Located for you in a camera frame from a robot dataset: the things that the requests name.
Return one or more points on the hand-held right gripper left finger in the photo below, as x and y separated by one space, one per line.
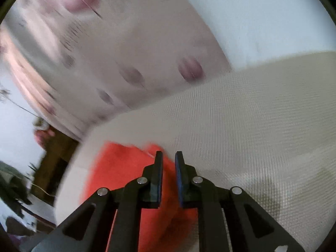
159 186

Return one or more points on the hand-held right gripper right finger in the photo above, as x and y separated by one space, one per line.
179 186

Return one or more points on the red knitted top with rhinestones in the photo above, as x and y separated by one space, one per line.
115 168

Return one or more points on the beige woven bed mattress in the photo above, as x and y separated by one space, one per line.
249 123

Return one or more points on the dark wooden furniture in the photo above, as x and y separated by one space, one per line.
56 162

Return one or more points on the pink and yellow ornament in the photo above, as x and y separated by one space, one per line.
43 136

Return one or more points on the green cloth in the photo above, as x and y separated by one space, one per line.
11 186

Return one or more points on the leaf print curtain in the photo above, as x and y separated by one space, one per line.
131 31

